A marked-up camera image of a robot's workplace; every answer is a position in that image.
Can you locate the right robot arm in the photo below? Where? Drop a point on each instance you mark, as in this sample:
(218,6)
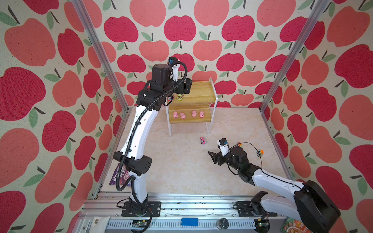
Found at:
(306,202)

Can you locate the wooden two-tier shelf white frame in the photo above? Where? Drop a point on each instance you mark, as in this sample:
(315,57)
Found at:
(202,97)

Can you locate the left aluminium frame post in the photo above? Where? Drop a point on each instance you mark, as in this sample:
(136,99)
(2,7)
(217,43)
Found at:
(87,23)

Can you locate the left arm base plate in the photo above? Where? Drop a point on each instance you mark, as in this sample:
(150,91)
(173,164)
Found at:
(133,209)

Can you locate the purple snack bag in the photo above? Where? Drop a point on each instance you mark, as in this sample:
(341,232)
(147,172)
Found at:
(124,175)

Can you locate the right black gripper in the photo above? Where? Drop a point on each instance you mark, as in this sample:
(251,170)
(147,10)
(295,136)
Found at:
(215,157)

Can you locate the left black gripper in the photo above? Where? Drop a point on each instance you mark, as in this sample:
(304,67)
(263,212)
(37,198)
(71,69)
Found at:
(181,90)

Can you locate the right aluminium frame post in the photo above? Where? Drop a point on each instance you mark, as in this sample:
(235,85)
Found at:
(316,13)

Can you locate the round black knob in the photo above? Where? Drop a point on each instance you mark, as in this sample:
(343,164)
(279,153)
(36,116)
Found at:
(223,224)

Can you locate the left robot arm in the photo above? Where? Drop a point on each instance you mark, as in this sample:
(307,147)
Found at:
(131,155)

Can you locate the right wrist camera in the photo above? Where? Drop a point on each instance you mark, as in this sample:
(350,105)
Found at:
(223,142)

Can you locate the blue block on rail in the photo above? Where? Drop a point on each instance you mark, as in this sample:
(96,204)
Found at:
(190,222)

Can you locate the aluminium frame post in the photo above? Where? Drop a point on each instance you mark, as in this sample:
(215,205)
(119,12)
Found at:
(87,23)
(316,13)

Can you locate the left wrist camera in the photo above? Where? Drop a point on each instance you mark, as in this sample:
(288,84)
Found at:
(172,60)

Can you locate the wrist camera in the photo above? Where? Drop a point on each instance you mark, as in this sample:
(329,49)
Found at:
(223,142)
(172,60)

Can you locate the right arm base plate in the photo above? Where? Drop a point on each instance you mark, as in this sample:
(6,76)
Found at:
(246,209)

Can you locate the green snack bag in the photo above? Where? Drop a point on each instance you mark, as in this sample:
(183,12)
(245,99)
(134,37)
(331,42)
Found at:
(293,226)

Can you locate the pink toy car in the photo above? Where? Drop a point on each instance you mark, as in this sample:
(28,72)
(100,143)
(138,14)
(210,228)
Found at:
(203,141)

